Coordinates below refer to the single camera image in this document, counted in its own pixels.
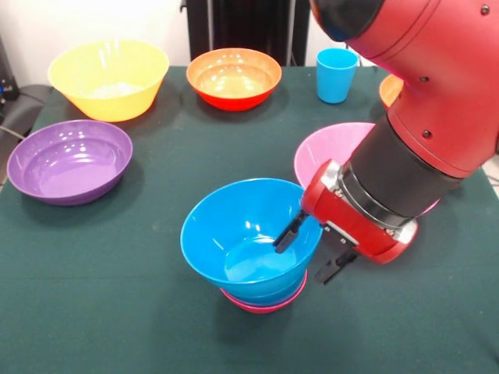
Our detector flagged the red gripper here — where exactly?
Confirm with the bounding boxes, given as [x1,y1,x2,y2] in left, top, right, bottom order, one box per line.
[271,159,419,286]

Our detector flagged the small red bowl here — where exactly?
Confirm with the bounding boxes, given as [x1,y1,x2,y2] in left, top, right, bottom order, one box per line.
[220,269,309,315]

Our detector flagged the deep blue bowl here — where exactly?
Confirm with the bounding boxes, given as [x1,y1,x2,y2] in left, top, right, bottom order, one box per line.
[179,178,324,291]

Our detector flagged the large pink bowl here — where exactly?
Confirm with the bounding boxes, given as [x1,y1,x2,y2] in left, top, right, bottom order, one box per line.
[293,122,441,217]

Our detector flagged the blue cup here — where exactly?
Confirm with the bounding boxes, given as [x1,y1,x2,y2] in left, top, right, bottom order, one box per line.
[315,47,360,104]

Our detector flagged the orange bowl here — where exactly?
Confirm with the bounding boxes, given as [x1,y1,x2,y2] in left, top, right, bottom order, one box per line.
[379,73,405,109]
[186,48,283,113]

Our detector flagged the dark green table cloth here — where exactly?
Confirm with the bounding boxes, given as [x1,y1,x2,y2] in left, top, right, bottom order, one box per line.
[0,65,499,374]

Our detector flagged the large yellow bowl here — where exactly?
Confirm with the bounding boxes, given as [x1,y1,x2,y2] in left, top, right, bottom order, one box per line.
[47,38,170,123]

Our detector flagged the purple bowl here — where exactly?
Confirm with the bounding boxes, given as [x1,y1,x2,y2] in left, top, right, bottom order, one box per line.
[6,119,134,206]

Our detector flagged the grey padded seat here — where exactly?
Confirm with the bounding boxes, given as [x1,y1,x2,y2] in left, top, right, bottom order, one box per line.
[0,83,54,136]

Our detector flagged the black device box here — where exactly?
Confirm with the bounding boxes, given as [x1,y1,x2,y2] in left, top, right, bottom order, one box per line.
[0,34,19,118]

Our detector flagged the black wall cable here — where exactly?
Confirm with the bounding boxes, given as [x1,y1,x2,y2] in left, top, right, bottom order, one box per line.
[345,44,377,68]

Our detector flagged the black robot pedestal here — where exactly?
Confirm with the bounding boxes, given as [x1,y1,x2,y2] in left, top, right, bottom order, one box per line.
[179,0,315,67]

